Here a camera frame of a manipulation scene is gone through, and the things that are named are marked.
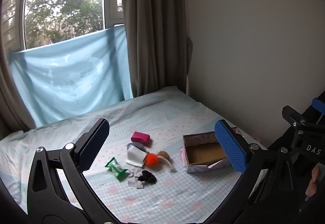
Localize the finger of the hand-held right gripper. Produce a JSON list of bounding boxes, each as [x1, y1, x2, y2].
[[312, 98, 325, 123], [282, 106, 325, 135]]

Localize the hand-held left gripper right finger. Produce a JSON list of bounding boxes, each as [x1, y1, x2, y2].
[[203, 119, 297, 223]]

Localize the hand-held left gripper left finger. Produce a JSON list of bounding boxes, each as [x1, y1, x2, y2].
[[27, 118, 120, 223]]

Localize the patterned cardboard box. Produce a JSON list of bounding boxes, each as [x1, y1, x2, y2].
[[180, 126, 244, 174]]

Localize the green packet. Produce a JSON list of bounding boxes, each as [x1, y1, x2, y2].
[[105, 157, 128, 182]]

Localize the white cloth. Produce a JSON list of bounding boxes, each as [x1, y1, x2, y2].
[[125, 145, 148, 168]]

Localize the white paper towel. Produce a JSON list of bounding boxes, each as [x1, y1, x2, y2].
[[127, 169, 146, 189]]

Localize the orange fluffy pompom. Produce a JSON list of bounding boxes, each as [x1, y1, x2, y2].
[[145, 153, 160, 168]]

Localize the brown and white plush toy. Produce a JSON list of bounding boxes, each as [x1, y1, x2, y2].
[[157, 151, 176, 172]]

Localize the person's right hand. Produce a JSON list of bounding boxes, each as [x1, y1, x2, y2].
[[305, 164, 322, 197]]

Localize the grey rolled sock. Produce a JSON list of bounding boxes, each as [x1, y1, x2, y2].
[[126, 142, 147, 153]]

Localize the pink foam block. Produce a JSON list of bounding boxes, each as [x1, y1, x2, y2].
[[131, 131, 153, 147]]

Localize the black sock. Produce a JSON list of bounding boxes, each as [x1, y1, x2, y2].
[[138, 170, 157, 185]]

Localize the light blue cloth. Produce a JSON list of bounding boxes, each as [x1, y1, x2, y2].
[[9, 26, 134, 127]]

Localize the brown curtain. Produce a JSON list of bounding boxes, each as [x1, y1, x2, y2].
[[0, 44, 36, 133], [119, 0, 194, 99]]

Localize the window with grey frame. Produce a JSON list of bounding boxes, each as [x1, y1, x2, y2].
[[0, 0, 125, 52]]

